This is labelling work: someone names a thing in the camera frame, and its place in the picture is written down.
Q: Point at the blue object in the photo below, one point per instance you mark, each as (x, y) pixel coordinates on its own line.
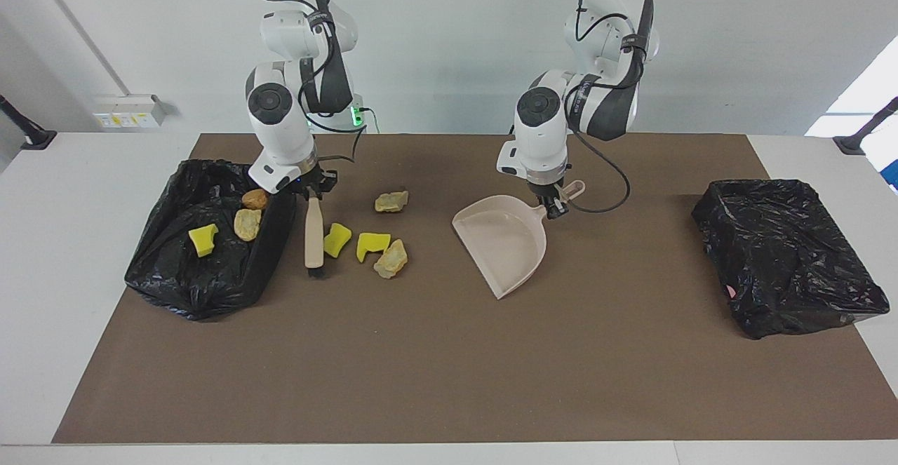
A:
(892, 176)

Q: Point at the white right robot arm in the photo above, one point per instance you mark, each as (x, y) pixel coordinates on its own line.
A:
(280, 135)

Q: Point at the white wall outlet box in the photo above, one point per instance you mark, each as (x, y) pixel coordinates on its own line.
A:
(130, 111)

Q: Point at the beige plastic dustpan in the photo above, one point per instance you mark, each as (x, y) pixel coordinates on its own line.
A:
(505, 244)

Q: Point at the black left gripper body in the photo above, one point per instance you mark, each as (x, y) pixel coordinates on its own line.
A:
(546, 186)

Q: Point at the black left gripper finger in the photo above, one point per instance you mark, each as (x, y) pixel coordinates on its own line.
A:
(563, 201)
(553, 209)

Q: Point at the yellow sponge piece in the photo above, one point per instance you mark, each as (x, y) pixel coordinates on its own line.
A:
(337, 239)
(203, 239)
(372, 245)

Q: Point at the beige hand brush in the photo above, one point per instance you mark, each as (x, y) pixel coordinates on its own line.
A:
(313, 237)

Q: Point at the black clamp stand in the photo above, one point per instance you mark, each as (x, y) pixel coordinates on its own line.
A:
(859, 139)
(31, 135)

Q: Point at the brown bread roll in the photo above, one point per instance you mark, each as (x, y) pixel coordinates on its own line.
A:
(255, 199)

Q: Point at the brown table mat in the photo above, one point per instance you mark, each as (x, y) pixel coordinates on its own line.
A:
(421, 381)

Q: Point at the striped tan bread piece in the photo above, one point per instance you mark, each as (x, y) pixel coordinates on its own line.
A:
(247, 224)

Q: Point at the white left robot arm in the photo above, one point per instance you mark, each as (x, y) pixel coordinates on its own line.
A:
(540, 142)

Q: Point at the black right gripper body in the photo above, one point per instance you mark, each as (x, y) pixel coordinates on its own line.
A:
(316, 181)

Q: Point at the black bag lined bin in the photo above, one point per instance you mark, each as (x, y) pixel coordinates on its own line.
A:
(182, 282)
(786, 254)

